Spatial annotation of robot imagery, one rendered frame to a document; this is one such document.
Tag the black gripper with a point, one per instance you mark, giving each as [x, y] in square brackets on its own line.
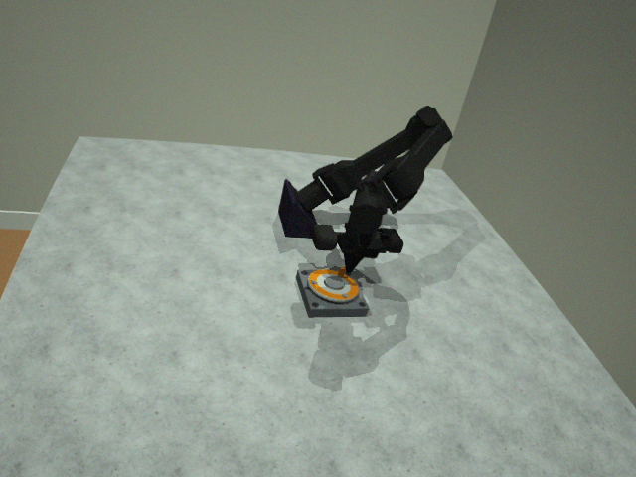
[325, 238]

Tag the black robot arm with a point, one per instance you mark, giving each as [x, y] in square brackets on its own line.
[423, 137]

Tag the orange round plate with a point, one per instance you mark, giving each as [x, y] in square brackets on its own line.
[350, 289]

